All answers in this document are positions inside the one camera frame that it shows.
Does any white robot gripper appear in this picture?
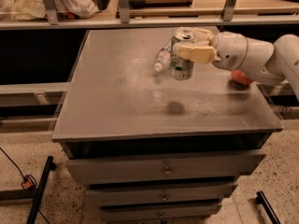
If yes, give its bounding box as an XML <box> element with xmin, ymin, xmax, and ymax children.
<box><xmin>173</xmin><ymin>28</ymin><xmax>248</xmax><ymax>71</ymax></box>

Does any silver 7up soda can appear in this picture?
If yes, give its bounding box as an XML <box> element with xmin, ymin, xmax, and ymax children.
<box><xmin>170</xmin><ymin>27</ymin><xmax>197</xmax><ymax>80</ymax></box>

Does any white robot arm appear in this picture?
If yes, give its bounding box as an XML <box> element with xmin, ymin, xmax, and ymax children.
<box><xmin>173</xmin><ymin>27</ymin><xmax>299</xmax><ymax>98</ymax></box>

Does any clear plastic water bottle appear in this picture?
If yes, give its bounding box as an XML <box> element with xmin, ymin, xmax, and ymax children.
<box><xmin>153</xmin><ymin>41</ymin><xmax>171</xmax><ymax>72</ymax></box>

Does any orange round fruit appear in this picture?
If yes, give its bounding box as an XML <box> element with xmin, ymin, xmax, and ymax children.
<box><xmin>231</xmin><ymin>70</ymin><xmax>253</xmax><ymax>85</ymax></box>

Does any grey drawer cabinet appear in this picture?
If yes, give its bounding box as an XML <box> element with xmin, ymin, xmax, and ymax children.
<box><xmin>52</xmin><ymin>28</ymin><xmax>282</xmax><ymax>211</ymax></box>

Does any top grey drawer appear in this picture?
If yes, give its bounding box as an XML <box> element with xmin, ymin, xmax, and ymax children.
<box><xmin>66</xmin><ymin>150</ymin><xmax>265</xmax><ymax>185</ymax></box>

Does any grey drawer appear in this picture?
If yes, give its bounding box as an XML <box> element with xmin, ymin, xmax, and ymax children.
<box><xmin>86</xmin><ymin>181</ymin><xmax>237</xmax><ymax>206</ymax></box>
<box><xmin>99</xmin><ymin>203</ymin><xmax>221</xmax><ymax>222</ymax></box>
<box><xmin>66</xmin><ymin>150</ymin><xmax>265</xmax><ymax>185</ymax></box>

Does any middle grey drawer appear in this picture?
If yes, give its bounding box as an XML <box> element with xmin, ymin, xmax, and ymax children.
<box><xmin>86</xmin><ymin>181</ymin><xmax>237</xmax><ymax>206</ymax></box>

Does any black stand leg right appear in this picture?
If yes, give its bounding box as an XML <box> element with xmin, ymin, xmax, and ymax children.
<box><xmin>256</xmin><ymin>190</ymin><xmax>281</xmax><ymax>224</ymax></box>

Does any black stand leg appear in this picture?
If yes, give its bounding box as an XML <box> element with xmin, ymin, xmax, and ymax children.
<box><xmin>256</xmin><ymin>190</ymin><xmax>281</xmax><ymax>224</ymax></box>
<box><xmin>26</xmin><ymin>156</ymin><xmax>56</xmax><ymax>224</ymax></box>

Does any bottom grey drawer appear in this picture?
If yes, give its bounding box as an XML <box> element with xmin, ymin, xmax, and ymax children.
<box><xmin>99</xmin><ymin>203</ymin><xmax>221</xmax><ymax>222</ymax></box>

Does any white crumpled cloth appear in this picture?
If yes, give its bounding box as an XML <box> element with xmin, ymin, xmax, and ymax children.
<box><xmin>0</xmin><ymin>0</ymin><xmax>99</xmax><ymax>21</ymax></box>

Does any black stand leg left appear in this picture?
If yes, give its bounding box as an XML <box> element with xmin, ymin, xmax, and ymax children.
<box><xmin>26</xmin><ymin>156</ymin><xmax>56</xmax><ymax>224</ymax></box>

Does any grey metal rail frame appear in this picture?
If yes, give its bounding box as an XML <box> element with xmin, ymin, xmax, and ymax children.
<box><xmin>1</xmin><ymin>0</ymin><xmax>299</xmax><ymax>30</ymax></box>

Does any black cable with orange clip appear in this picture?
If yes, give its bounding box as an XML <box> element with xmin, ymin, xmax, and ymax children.
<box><xmin>0</xmin><ymin>146</ymin><xmax>52</xmax><ymax>224</ymax></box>

